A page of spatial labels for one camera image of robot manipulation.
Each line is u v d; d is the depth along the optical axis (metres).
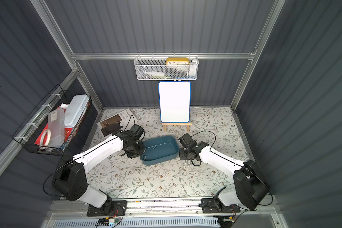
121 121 1.08
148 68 0.77
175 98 0.91
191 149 0.63
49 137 0.62
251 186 0.42
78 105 0.74
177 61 0.87
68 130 0.70
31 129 0.62
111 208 0.70
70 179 0.43
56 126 0.67
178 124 1.04
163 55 0.89
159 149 0.93
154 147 0.92
